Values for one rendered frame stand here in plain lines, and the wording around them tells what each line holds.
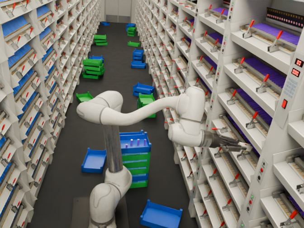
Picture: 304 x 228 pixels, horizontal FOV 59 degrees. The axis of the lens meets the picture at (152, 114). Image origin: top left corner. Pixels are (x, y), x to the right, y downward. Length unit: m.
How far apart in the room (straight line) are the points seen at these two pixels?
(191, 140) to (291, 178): 0.44
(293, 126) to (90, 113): 0.98
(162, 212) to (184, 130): 1.23
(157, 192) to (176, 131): 1.35
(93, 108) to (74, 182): 1.28
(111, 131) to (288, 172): 1.01
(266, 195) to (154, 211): 1.26
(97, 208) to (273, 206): 1.01
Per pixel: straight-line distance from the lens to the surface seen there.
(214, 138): 1.34
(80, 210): 2.03
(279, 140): 1.16
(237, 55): 1.70
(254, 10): 1.68
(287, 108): 1.11
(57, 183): 2.66
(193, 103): 1.27
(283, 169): 1.19
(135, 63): 5.80
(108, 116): 1.44
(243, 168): 1.45
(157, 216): 2.35
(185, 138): 1.27
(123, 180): 1.86
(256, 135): 1.36
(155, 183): 2.63
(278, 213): 1.27
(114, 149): 1.75
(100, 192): 1.75
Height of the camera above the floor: 1.76
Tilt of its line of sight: 28 degrees down
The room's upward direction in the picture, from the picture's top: 5 degrees clockwise
